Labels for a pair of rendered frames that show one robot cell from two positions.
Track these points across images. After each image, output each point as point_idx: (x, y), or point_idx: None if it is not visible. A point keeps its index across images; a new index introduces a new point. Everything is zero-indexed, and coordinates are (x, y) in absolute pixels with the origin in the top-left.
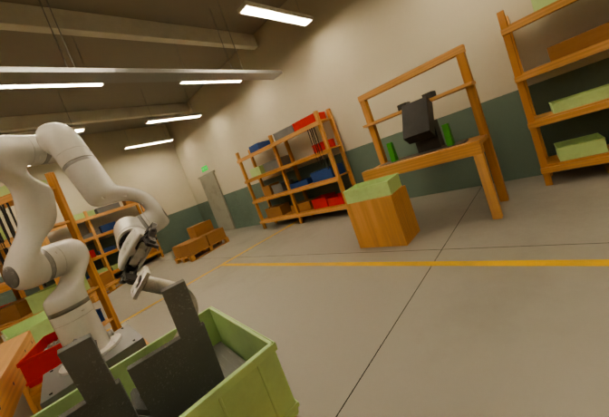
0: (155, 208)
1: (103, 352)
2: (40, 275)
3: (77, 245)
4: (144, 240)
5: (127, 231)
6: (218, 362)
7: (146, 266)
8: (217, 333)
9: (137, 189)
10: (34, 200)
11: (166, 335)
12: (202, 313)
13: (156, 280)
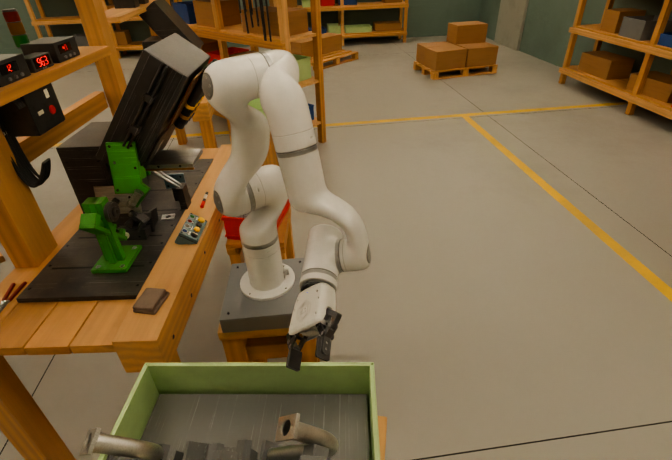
0: (357, 253)
1: (274, 296)
2: (240, 212)
3: (280, 183)
4: (317, 344)
5: (313, 279)
6: (350, 432)
7: (299, 414)
8: (367, 386)
9: (347, 216)
10: (248, 143)
11: (318, 366)
12: (360, 366)
13: (302, 435)
